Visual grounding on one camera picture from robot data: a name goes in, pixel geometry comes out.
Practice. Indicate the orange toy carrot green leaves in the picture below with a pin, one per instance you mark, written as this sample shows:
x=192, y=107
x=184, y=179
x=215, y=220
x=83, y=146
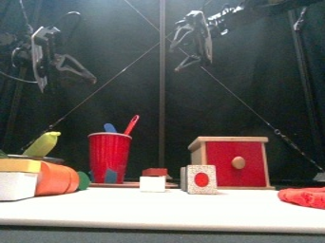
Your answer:
x=55, y=178

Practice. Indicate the small blue toy piece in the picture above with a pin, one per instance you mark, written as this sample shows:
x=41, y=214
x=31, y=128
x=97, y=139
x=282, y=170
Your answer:
x=111, y=176
x=89, y=175

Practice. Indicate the pink plastic tray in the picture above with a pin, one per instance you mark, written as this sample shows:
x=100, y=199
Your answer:
x=127, y=184

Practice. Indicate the yellow egg sushi toy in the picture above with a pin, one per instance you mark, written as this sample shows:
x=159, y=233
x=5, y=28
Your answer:
x=18, y=185

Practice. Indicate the wooden box red drawer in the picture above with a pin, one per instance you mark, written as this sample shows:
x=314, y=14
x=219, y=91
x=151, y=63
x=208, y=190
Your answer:
x=241, y=148

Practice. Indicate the red cloth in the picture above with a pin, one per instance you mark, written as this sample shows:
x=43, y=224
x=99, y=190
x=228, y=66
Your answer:
x=305, y=196

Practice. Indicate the red plastic cup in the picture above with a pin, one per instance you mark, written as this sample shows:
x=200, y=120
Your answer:
x=108, y=152

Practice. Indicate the dark side frame post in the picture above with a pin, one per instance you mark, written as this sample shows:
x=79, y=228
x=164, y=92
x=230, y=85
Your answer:
x=309, y=104

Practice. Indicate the dark seaweed sushi roll toy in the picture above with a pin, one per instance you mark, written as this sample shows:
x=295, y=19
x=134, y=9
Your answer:
x=200, y=179

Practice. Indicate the silver metal pot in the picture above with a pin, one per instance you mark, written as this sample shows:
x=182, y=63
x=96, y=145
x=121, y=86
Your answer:
x=45, y=158

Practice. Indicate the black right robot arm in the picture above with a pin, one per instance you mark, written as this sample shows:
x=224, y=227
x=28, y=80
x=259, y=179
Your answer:
x=262, y=8

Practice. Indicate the vertical metal frame pole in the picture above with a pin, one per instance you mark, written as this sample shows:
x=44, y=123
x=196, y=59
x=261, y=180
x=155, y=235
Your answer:
x=162, y=110

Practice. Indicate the light green toy vegetable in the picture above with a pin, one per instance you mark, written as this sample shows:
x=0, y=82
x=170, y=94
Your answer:
x=41, y=144

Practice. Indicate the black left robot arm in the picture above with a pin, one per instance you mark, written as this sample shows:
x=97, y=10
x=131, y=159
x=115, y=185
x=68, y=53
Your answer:
x=69, y=25

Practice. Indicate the red striped salmon sushi toy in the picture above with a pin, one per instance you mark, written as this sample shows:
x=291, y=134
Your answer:
x=152, y=184

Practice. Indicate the blue plastic spoon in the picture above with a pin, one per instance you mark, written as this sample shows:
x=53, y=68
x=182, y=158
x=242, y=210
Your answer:
x=109, y=127

